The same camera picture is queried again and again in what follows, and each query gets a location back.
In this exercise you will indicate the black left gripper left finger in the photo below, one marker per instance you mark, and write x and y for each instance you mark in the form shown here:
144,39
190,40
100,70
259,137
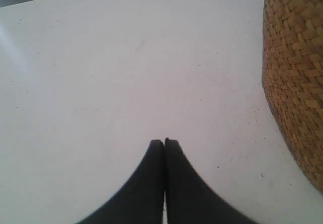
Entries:
141,198

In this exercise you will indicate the brown woven wicker basket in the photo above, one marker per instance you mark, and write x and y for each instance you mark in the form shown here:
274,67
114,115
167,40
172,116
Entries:
292,78

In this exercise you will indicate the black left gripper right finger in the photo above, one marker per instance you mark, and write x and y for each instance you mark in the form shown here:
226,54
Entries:
188,198

